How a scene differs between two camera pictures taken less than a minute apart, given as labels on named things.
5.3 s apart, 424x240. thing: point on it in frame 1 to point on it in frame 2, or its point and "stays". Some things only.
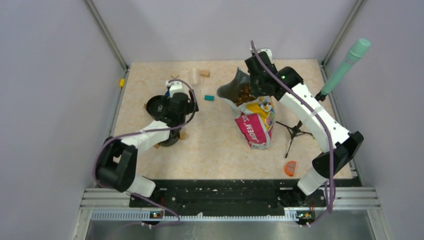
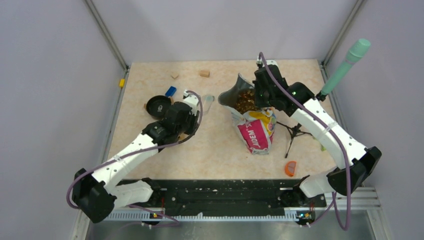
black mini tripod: x=293 y=132 stays
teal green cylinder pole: x=361 y=46 stays
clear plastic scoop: x=194 y=79 to x=207 y=100
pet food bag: x=256 y=117 stays
